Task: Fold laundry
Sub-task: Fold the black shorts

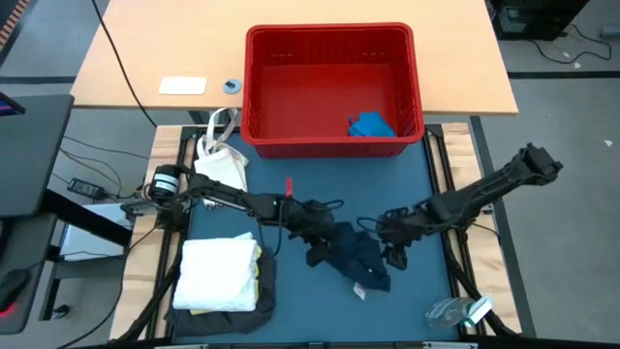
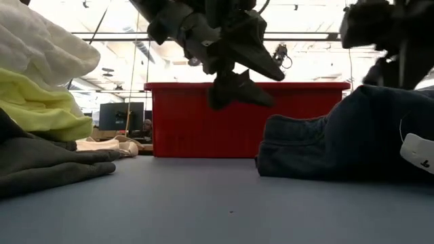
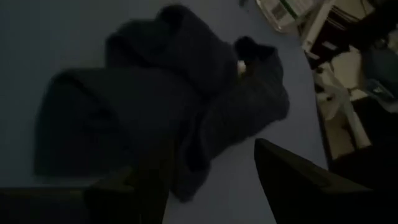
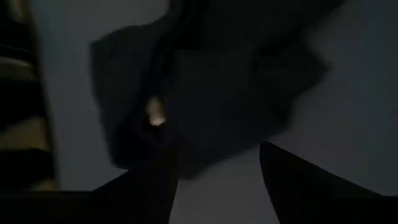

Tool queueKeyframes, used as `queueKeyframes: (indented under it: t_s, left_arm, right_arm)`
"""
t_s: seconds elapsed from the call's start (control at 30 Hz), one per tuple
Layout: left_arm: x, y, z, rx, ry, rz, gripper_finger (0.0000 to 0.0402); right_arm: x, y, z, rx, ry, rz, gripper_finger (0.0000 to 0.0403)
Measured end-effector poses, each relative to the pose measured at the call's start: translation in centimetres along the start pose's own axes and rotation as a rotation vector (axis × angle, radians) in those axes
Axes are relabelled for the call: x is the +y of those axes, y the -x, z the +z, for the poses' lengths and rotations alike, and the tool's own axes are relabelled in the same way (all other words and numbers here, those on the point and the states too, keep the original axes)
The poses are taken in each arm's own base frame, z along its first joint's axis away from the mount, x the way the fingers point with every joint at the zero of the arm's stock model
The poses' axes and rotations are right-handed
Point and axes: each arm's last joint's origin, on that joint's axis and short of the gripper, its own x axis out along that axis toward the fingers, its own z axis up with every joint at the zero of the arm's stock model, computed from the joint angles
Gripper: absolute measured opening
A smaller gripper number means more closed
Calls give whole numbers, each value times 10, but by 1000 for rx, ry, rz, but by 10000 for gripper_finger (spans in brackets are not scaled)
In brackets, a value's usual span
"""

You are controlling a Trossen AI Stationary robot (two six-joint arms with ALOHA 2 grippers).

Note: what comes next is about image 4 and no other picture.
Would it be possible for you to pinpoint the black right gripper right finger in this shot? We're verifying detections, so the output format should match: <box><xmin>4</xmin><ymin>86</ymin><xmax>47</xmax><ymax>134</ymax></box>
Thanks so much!
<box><xmin>259</xmin><ymin>141</ymin><xmax>398</xmax><ymax>224</ymax></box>

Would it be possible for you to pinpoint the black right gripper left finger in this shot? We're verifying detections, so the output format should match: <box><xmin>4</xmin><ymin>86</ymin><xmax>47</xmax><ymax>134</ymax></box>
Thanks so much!
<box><xmin>0</xmin><ymin>139</ymin><xmax>180</xmax><ymax>224</ymax></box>

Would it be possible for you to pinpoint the black garment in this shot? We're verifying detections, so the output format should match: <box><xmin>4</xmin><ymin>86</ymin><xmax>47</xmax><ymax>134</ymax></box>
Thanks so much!
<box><xmin>89</xmin><ymin>0</ymin><xmax>331</xmax><ymax>180</ymax></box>

